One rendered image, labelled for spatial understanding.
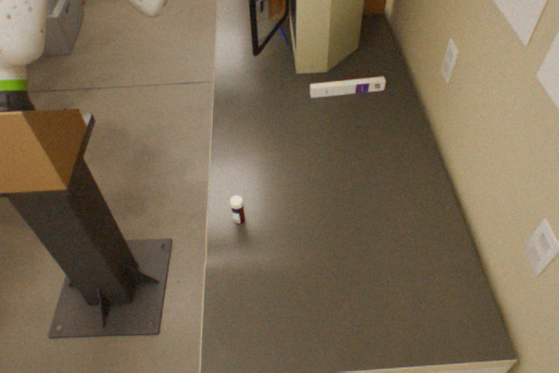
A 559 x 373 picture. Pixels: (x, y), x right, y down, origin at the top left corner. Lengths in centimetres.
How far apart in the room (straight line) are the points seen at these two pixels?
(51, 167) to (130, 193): 128
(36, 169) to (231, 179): 54
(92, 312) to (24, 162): 107
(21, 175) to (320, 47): 101
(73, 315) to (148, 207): 64
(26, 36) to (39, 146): 28
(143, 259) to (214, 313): 126
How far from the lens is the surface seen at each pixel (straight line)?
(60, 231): 184
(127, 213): 259
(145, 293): 230
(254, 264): 122
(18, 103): 152
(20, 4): 140
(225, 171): 141
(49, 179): 148
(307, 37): 164
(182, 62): 345
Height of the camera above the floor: 201
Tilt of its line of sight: 49 degrees down
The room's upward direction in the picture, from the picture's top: 2 degrees counter-clockwise
